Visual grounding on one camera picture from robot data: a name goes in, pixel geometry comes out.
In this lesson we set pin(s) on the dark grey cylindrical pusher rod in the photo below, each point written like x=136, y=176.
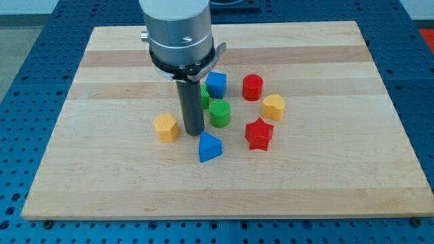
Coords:
x=190, y=101

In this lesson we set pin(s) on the blue triangle block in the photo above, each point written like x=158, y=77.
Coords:
x=210, y=147

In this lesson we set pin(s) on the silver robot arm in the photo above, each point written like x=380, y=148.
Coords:
x=179, y=34

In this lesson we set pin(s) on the green block behind rod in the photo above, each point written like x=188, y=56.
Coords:
x=205, y=97

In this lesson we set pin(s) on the blue rounded cube block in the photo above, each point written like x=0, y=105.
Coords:
x=216, y=85

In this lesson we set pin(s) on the green cylinder block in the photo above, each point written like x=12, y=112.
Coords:
x=220, y=113

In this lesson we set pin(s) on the yellow hexagon block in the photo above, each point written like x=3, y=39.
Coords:
x=166, y=127

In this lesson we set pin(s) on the red cylinder block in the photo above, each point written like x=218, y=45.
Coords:
x=252, y=87

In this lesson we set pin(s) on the red star block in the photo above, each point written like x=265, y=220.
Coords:
x=259, y=134

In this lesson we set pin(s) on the yellow heart block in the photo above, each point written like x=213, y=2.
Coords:
x=273, y=107

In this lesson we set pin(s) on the light wooden board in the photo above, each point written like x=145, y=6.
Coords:
x=340, y=150

